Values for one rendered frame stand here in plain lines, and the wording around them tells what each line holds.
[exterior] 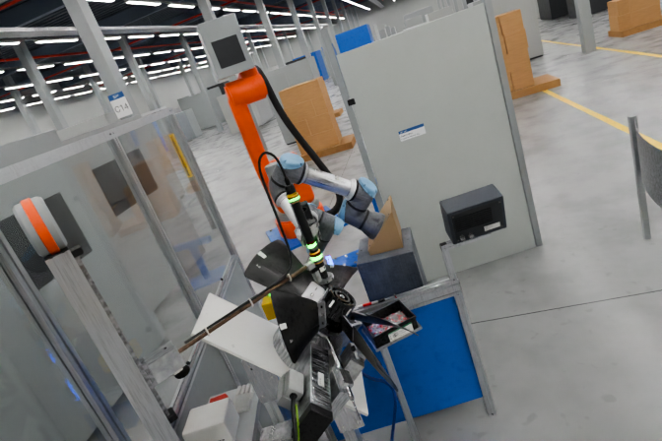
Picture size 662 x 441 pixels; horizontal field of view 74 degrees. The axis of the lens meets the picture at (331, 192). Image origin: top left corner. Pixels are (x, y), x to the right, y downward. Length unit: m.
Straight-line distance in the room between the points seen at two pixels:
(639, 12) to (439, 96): 10.55
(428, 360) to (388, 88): 1.92
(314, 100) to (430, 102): 6.22
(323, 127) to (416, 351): 7.56
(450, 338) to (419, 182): 1.50
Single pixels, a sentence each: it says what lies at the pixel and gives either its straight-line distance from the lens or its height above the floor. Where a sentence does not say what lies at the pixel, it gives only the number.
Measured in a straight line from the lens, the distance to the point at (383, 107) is 3.37.
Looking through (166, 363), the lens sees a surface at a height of 1.36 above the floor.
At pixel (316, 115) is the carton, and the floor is 0.87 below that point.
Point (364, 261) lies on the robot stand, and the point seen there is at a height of 1.00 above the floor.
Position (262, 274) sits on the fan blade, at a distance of 1.67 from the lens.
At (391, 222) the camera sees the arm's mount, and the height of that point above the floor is 1.15.
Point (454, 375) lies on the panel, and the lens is 2.57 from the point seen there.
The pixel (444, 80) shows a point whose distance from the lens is 3.46.
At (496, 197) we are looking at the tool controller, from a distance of 2.07.
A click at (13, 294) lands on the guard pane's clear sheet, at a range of 1.45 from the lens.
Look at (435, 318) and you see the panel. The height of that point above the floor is 0.68.
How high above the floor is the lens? 2.05
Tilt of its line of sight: 17 degrees down
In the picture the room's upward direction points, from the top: 20 degrees counter-clockwise
